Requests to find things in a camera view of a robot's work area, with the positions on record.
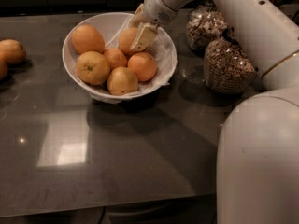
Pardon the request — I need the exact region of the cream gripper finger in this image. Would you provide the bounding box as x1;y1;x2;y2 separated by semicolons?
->
130;22;158;52
128;3;144;27

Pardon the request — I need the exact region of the yellowish orange front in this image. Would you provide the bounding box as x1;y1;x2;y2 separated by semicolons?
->
107;67;138;96

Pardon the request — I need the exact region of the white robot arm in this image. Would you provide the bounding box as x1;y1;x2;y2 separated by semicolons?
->
130;0;299;224

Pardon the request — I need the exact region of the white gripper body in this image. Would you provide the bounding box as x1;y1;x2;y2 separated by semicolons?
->
143;0;179;25

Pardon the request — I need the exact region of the front cereal glass jar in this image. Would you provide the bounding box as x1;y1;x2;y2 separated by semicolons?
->
203;28;257;95

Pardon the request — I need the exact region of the white paper liner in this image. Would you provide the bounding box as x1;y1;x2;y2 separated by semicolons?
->
90;16;178;105

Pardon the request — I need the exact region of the back left cereal jar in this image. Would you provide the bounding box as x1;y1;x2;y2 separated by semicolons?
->
186;5;228;52

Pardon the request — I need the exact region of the small centre orange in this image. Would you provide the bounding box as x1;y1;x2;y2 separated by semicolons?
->
104;48;127;69

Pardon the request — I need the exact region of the orange on table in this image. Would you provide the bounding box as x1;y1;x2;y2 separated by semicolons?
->
0;39;26;65

